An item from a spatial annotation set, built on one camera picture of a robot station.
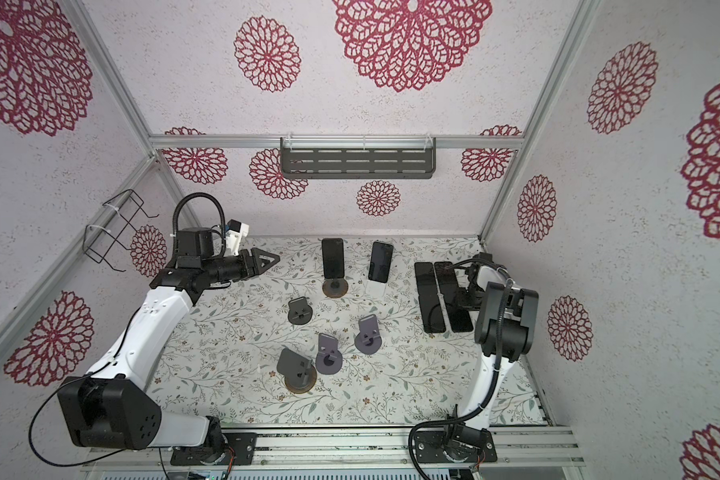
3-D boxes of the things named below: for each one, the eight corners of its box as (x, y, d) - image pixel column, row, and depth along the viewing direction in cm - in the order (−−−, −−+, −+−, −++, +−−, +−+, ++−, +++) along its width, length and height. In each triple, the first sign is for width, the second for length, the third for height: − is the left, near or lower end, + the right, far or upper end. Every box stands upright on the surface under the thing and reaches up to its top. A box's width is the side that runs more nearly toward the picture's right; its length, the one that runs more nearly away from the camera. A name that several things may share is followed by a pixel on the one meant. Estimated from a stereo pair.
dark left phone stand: (293, 324, 98) (287, 307, 90) (295, 313, 101) (289, 296, 93) (311, 324, 98) (306, 307, 90) (312, 313, 101) (308, 296, 93)
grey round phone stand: (319, 374, 88) (315, 359, 79) (321, 350, 93) (318, 333, 84) (341, 374, 88) (340, 359, 79) (342, 350, 93) (341, 333, 84)
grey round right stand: (354, 354, 92) (354, 338, 83) (355, 331, 97) (354, 314, 88) (379, 354, 92) (381, 338, 83) (378, 332, 97) (380, 314, 88)
